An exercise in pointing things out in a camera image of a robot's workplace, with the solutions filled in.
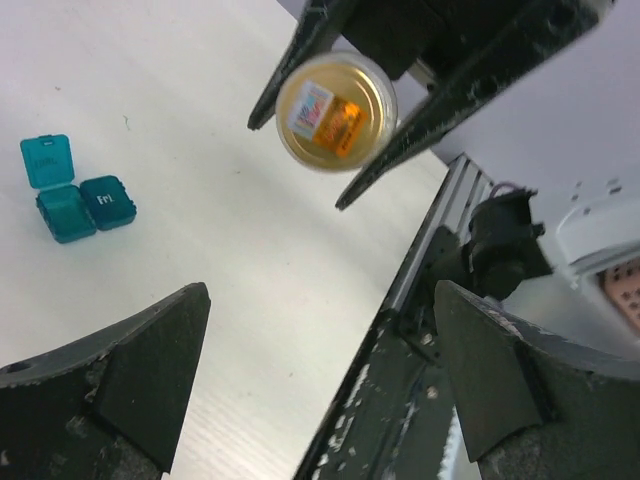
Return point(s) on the teal pill box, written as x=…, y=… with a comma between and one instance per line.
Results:
x=73, y=211

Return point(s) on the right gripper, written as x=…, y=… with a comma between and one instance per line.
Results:
x=478, y=49

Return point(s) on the clear vitamin pill bottle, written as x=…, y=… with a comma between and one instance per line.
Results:
x=336, y=112

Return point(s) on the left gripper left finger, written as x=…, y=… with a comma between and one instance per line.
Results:
x=110, y=405

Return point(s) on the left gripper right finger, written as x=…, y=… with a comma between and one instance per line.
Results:
x=532, y=404

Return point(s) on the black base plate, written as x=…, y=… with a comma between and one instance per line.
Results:
x=393, y=415

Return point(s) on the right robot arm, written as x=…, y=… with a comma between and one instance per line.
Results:
x=536, y=119

